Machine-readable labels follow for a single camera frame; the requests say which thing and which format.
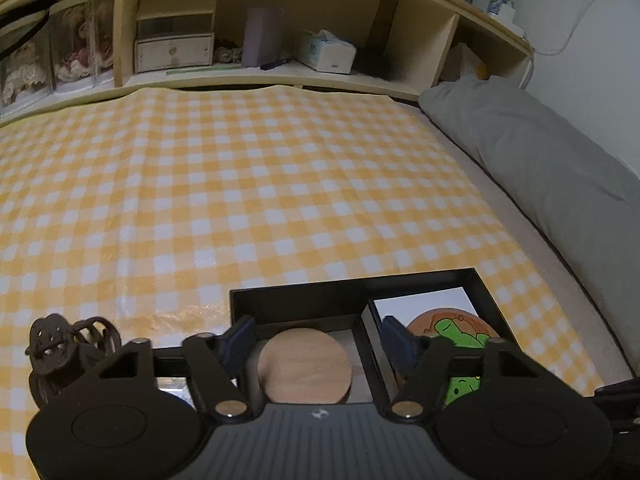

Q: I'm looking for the grey pillow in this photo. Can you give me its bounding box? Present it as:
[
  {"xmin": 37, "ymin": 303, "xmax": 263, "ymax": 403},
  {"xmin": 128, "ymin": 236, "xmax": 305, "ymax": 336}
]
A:
[{"xmin": 419, "ymin": 77, "xmax": 639, "ymax": 368}]

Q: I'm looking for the purple cylinder cup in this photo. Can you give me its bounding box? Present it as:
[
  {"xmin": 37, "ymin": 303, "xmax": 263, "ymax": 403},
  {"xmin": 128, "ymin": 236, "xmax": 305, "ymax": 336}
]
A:
[{"xmin": 241, "ymin": 6, "xmax": 283, "ymax": 67}]

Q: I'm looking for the large black box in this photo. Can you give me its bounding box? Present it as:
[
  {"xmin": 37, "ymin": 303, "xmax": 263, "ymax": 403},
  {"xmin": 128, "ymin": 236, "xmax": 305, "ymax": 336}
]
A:
[{"xmin": 230, "ymin": 268, "xmax": 516, "ymax": 408}]

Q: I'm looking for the tissue box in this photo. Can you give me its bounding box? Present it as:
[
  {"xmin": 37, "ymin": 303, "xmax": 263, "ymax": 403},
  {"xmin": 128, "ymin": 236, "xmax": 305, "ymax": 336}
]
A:
[{"xmin": 293, "ymin": 29, "xmax": 357, "ymax": 75}]

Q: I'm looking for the white black Chanel box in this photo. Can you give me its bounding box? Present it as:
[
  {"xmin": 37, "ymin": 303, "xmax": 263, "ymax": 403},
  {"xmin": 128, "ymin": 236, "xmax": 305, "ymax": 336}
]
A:
[{"xmin": 362, "ymin": 287, "xmax": 480, "ymax": 398}]

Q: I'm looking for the round wooden coaster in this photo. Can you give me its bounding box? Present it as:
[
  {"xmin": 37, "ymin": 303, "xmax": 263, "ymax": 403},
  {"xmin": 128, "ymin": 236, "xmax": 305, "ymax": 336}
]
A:
[{"xmin": 257, "ymin": 328, "xmax": 352, "ymax": 404}]

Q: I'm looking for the doll in clear case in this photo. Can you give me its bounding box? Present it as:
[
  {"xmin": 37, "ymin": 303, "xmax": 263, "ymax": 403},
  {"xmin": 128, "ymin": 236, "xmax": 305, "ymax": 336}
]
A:
[{"xmin": 50, "ymin": 0, "xmax": 114, "ymax": 94}]

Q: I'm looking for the round cork frog coaster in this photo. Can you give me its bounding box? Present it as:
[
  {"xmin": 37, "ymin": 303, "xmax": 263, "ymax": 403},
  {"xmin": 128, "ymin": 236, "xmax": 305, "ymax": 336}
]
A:
[{"xmin": 408, "ymin": 308, "xmax": 498, "ymax": 405}]

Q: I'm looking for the small wooden drawer house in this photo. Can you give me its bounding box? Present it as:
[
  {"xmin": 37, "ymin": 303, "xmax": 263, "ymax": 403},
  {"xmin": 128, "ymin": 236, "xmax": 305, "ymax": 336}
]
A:
[{"xmin": 134, "ymin": 0, "xmax": 217, "ymax": 74}]

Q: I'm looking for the wooden headboard shelf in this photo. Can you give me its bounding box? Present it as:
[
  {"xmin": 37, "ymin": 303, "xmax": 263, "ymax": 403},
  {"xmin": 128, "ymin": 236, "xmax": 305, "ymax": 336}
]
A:
[{"xmin": 1, "ymin": 0, "xmax": 533, "ymax": 124}]

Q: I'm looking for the yellow checkered blanket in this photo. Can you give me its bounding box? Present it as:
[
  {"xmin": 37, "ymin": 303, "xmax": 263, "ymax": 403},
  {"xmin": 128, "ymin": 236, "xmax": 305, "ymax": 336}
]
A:
[{"xmin": 1, "ymin": 86, "xmax": 602, "ymax": 479}]

